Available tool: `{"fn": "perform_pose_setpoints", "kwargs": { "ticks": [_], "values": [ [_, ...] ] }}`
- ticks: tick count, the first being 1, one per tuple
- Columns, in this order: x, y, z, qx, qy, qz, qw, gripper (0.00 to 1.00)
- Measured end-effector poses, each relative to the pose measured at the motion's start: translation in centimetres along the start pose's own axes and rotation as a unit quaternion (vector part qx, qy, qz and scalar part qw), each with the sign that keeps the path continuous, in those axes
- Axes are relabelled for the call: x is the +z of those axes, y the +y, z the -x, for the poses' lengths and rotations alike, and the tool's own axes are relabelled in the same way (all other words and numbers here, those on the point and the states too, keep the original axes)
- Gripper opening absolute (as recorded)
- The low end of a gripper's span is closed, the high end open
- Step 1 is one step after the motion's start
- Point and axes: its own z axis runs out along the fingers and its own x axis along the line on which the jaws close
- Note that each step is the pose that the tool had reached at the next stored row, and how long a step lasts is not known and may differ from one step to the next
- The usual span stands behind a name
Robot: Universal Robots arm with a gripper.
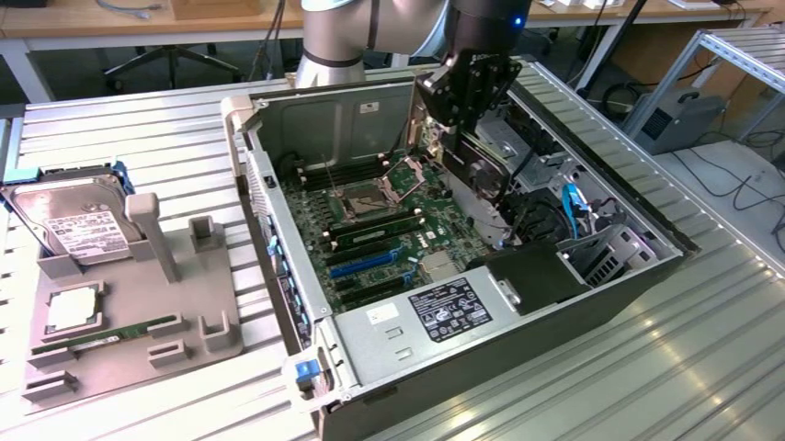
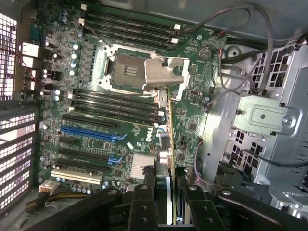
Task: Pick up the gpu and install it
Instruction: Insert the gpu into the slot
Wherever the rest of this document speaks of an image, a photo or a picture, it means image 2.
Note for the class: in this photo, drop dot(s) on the silver network port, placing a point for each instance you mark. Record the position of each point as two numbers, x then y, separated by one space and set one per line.
29 50

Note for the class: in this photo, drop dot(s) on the short black expansion slot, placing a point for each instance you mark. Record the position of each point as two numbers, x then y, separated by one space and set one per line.
67 140

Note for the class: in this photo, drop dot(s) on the open black PC case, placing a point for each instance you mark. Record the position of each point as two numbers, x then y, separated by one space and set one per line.
288 19

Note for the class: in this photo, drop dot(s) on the long black expansion slot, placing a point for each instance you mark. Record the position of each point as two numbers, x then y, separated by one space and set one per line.
84 154
89 120
83 165

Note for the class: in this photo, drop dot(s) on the black disk connector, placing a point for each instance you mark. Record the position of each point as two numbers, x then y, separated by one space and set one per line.
228 175

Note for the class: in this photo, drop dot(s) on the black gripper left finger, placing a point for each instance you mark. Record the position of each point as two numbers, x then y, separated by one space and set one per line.
142 214

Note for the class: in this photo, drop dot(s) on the blue expansion slot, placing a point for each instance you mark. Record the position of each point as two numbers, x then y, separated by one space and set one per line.
86 133

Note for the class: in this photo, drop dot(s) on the white expansion slot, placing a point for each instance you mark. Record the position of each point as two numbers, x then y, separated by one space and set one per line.
75 176

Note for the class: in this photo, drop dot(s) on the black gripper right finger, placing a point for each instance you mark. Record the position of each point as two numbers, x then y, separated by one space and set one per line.
204 214

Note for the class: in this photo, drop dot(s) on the white power connector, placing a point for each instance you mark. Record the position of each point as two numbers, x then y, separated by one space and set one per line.
48 186

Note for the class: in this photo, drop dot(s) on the silver coin cell battery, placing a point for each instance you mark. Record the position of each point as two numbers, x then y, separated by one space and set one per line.
205 53

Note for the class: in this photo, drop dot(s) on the green motherboard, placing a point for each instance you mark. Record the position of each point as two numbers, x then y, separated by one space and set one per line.
187 115

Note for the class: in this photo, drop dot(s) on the blue serial port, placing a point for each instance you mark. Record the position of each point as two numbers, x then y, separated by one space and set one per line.
36 32

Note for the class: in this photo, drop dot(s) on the silver disk bay cage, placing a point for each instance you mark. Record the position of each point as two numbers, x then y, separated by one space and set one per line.
262 115

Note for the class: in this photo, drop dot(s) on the silver finned heatsink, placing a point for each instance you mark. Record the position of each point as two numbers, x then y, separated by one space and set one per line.
139 163

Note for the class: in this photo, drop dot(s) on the black RAM slot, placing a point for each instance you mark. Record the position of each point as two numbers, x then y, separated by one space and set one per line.
130 24
130 38
130 31
115 104
130 16
115 110
115 97

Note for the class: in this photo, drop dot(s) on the thin locking lever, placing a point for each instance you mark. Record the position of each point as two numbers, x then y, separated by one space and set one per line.
96 35

